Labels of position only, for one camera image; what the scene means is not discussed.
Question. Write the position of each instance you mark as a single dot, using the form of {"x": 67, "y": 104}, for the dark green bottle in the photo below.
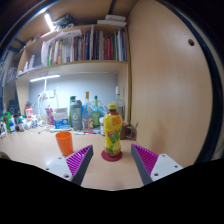
{"x": 71, "y": 106}

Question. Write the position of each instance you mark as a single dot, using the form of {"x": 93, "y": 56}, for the blue white carton box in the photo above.
{"x": 61, "y": 118}

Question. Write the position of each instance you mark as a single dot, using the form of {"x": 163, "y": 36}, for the white-lidded dark jar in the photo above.
{"x": 101, "y": 126}

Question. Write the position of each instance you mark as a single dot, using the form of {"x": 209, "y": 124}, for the gold-capped clear bottle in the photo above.
{"x": 87, "y": 115}

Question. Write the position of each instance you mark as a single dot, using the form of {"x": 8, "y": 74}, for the yellow drink bottle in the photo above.
{"x": 112, "y": 133}

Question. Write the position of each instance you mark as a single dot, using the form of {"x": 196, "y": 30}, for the thin white strip light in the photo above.
{"x": 45, "y": 78}

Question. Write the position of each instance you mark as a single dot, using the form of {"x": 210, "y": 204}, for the tall clear glass bottle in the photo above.
{"x": 119, "y": 105}

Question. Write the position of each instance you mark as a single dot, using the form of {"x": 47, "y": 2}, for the small blue white bottle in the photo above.
{"x": 12, "y": 127}

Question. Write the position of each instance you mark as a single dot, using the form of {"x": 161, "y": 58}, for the long white tube light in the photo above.
{"x": 49, "y": 21}

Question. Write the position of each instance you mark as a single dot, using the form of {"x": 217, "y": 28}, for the wooden bookshelf unit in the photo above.
{"x": 76, "y": 46}

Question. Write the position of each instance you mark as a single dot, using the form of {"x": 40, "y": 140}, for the green container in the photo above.
{"x": 7, "y": 120}

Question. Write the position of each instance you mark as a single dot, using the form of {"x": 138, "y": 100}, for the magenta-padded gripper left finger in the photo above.
{"x": 63, "y": 166}

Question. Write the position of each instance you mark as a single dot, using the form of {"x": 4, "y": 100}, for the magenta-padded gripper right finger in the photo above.
{"x": 163, "y": 165}

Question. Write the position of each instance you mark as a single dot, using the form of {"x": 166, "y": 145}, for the grey shaker bottle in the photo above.
{"x": 76, "y": 116}

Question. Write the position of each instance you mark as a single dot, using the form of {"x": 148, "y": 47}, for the brown mug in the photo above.
{"x": 128, "y": 130}

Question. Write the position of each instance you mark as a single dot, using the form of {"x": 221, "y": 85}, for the red white container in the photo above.
{"x": 29, "y": 113}

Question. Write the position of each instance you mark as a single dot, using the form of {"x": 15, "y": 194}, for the white wall socket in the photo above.
{"x": 50, "y": 94}

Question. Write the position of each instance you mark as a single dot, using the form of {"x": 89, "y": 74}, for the orange plastic cup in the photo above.
{"x": 64, "y": 143}

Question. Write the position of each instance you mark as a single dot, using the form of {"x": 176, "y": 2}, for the pink pouch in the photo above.
{"x": 49, "y": 116}

